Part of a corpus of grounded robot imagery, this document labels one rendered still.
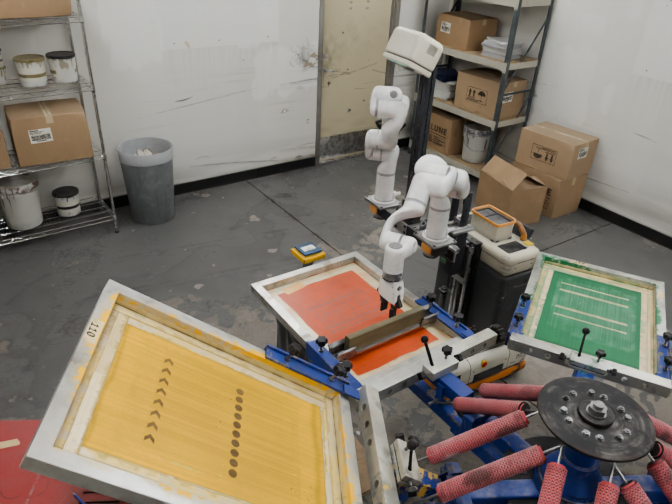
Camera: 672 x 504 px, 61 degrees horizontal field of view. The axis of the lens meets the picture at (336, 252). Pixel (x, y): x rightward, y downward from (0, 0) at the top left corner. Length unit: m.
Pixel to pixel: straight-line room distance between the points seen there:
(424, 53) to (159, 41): 3.27
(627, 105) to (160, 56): 4.10
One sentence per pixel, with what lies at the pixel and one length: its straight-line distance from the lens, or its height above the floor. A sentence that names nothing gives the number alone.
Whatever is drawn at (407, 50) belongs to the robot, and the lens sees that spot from 2.50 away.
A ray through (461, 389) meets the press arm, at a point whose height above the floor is 1.04.
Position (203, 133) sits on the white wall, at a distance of 5.71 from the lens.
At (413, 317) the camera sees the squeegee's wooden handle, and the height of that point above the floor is 1.04.
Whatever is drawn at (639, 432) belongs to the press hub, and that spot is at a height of 1.31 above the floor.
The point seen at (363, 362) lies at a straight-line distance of 2.24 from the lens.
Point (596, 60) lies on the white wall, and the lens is 5.99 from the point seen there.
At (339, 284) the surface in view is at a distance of 2.66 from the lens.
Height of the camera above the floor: 2.43
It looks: 31 degrees down
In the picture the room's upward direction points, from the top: 3 degrees clockwise
